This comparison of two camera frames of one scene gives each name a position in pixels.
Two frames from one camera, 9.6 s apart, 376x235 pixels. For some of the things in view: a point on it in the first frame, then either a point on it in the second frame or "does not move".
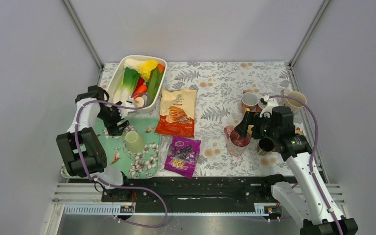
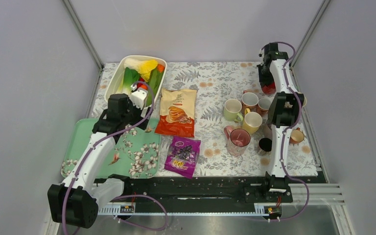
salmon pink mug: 248,100 does not move
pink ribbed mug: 236,145 does not move
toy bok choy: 130,79 does not move
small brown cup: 265,146 does not move
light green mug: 134,142 to 231,109
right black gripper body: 263,128 to 265,76
